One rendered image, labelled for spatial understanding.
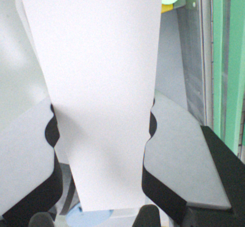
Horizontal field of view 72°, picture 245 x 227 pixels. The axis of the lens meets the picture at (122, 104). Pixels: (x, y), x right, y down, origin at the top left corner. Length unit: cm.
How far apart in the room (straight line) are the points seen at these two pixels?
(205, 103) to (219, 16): 19
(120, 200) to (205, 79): 30
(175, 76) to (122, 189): 40
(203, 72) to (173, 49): 13
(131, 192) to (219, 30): 28
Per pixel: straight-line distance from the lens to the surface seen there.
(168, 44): 48
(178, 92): 55
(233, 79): 34
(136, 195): 18
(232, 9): 31
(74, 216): 47
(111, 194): 18
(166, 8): 39
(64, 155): 66
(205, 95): 42
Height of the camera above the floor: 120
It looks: 58 degrees down
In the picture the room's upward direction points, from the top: 174 degrees clockwise
